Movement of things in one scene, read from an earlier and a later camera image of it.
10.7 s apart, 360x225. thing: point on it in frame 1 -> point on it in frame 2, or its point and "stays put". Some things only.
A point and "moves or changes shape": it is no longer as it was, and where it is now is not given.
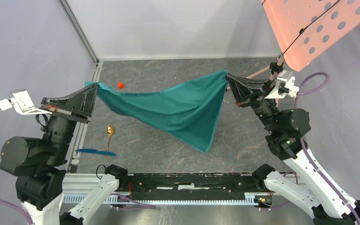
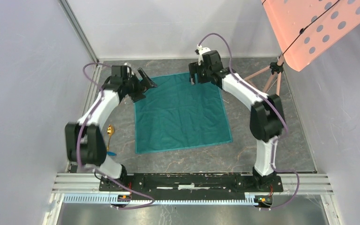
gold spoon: (110, 131) stays put
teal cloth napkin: (191, 111) moves or changes shape
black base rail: (188, 186) stays put
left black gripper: (83, 100) -> (145, 84)
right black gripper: (241, 86) -> (194, 68)
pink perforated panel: (303, 29) stays put
